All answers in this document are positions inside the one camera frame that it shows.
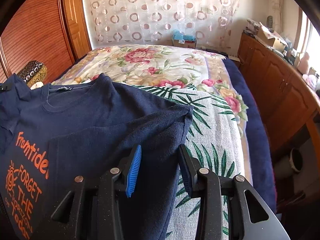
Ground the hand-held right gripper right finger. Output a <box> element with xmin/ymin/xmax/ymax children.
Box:
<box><xmin>178</xmin><ymin>144</ymin><xmax>290</xmax><ymax>240</ymax></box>

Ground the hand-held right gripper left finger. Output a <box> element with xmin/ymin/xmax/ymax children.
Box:
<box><xmin>51</xmin><ymin>144</ymin><xmax>142</xmax><ymax>240</ymax></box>

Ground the navy blue printed t-shirt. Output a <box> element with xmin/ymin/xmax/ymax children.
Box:
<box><xmin>0</xmin><ymin>73</ymin><xmax>194</xmax><ymax>240</ymax></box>

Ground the stack of folded patterned cloths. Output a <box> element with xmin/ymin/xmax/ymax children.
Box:
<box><xmin>16</xmin><ymin>60</ymin><xmax>48</xmax><ymax>88</ymax></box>

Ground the palm leaf print blanket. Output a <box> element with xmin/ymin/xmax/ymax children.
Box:
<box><xmin>132</xmin><ymin>84</ymin><xmax>247</xmax><ymax>240</ymax></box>

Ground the wooden louvered wardrobe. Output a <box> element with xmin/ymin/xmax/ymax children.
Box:
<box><xmin>0</xmin><ymin>0</ymin><xmax>93</xmax><ymax>84</ymax></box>

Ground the floral print blanket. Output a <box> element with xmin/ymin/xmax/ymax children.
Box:
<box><xmin>51</xmin><ymin>44</ymin><xmax>249</xmax><ymax>140</ymax></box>

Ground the round grey pot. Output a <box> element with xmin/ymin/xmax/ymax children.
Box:
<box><xmin>274</xmin><ymin>147</ymin><xmax>304</xmax><ymax>179</ymax></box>

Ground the wooden cabinet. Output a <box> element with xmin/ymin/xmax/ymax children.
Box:
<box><xmin>236</xmin><ymin>32</ymin><xmax>320</xmax><ymax>155</ymax></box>

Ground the cardboard box with blue contents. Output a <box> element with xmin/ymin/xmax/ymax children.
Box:
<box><xmin>171</xmin><ymin>29</ymin><xmax>198</xmax><ymax>48</ymax></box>

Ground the open cardboard box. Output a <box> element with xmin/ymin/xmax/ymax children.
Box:
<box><xmin>256</xmin><ymin>22</ymin><xmax>287</xmax><ymax>52</ymax></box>

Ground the pink plush toy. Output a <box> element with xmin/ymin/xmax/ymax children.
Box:
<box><xmin>299</xmin><ymin>52</ymin><xmax>319</xmax><ymax>87</ymax></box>

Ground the circle pattern sheer curtain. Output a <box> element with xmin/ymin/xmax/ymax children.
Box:
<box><xmin>82</xmin><ymin>0</ymin><xmax>243</xmax><ymax>50</ymax></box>

